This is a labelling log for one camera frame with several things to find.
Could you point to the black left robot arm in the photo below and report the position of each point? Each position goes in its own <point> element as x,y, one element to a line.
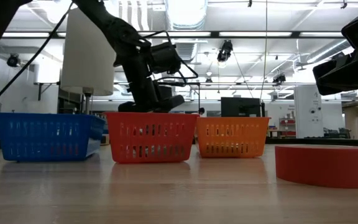
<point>110,21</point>

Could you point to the red tape roll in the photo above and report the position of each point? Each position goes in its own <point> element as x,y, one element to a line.
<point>325,166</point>

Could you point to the red plastic basket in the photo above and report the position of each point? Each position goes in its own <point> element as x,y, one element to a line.
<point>151,137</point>

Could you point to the white pillar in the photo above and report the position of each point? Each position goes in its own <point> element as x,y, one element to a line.
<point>308,112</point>

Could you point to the person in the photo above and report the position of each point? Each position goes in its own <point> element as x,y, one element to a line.
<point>201,111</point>

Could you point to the white cylindrical lamp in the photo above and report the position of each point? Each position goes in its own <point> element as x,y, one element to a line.
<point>85,56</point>

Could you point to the black ceiling spotlight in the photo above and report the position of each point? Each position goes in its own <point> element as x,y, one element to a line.
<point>13,60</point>
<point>225,50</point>
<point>280,78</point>

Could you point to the shelf with red bins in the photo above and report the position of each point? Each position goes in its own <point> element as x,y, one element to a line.
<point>287,126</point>

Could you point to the black monitor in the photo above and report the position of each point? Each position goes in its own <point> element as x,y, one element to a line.
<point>239,107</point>

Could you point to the orange plastic basket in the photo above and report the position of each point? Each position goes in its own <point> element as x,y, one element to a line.
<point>232,137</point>

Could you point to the blue plastic basket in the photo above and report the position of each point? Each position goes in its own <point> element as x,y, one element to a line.
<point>45,137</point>

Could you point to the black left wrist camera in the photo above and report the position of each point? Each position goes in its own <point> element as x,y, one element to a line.
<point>165,57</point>

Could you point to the silver ceiling air duct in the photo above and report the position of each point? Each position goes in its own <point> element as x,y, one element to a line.
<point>186,18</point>

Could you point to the black overhead frame bar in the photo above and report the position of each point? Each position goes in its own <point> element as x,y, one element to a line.
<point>253,34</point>

